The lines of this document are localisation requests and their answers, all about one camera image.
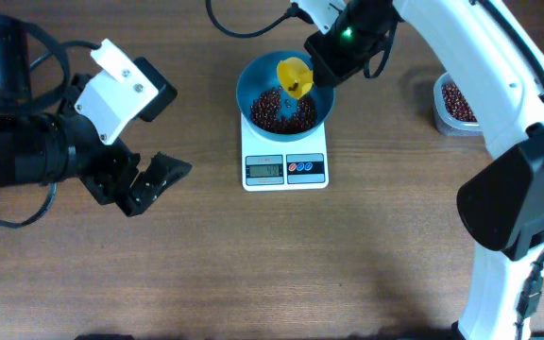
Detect white digital kitchen scale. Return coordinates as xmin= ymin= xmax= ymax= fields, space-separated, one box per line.
xmin=241 ymin=117 xmax=330 ymax=192

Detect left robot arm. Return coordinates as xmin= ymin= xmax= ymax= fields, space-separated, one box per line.
xmin=0 ymin=14 xmax=191 ymax=217

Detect left black cable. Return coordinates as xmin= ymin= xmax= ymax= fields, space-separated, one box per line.
xmin=0 ymin=21 xmax=101 ymax=230

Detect clear plastic container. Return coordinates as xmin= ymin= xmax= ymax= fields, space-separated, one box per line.
xmin=433 ymin=73 xmax=483 ymax=137

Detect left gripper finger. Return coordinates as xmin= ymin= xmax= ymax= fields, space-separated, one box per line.
xmin=134 ymin=57 xmax=178 ymax=122
xmin=114 ymin=152 xmax=192 ymax=217

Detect red beans in bowl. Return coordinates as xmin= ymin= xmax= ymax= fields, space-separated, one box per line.
xmin=250 ymin=87 xmax=317 ymax=135

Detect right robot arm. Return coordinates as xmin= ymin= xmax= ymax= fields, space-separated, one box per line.
xmin=299 ymin=0 xmax=544 ymax=339

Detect blue plastic bowl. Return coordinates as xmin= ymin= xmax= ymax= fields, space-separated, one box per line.
xmin=236 ymin=51 xmax=336 ymax=143

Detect yellow measuring scoop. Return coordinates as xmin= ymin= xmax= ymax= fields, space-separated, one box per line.
xmin=277 ymin=57 xmax=315 ymax=100

